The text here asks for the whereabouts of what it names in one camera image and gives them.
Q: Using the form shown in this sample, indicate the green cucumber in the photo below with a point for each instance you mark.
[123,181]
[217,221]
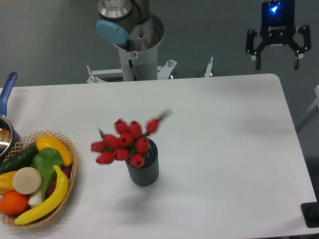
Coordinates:
[20,160]

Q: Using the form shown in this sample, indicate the dark grey ribbed vase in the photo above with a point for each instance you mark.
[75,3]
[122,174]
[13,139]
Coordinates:
[149,171]

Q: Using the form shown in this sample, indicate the blue handled saucepan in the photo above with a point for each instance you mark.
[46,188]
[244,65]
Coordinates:
[8,135]

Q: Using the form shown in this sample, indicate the beige round disc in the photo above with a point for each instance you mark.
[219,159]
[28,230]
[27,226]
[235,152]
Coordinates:
[26,180]

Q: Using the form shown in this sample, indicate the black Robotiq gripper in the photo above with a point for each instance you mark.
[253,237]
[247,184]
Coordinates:
[277,23]

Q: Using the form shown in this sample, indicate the yellow banana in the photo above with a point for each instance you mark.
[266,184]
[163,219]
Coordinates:
[50,204]

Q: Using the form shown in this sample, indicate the black box at table edge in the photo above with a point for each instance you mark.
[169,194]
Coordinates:
[311,214]

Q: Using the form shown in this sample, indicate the red tulip bouquet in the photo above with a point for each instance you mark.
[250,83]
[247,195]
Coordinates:
[131,144]

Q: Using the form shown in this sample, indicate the robot base pedestal column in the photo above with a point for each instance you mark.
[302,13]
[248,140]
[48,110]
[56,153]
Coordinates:
[136,33]

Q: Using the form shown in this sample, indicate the yellow bell pepper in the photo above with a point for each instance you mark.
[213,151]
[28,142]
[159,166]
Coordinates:
[6,182]

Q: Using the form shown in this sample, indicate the white metal mounting frame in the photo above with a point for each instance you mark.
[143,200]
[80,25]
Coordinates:
[163,72]

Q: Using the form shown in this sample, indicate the orange fruit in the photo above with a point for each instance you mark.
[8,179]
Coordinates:
[14,203]

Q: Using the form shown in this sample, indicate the white furniture frame right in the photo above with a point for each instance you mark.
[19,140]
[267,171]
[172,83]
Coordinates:
[311,111]

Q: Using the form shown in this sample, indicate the purple red vegetable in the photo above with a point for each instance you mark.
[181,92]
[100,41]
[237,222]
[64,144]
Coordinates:
[67,171]

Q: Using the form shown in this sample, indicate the woven wicker basket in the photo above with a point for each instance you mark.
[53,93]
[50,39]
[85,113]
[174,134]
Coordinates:
[27,142]

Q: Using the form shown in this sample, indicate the green bok choy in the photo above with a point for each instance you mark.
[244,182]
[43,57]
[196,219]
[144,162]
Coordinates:
[43,162]

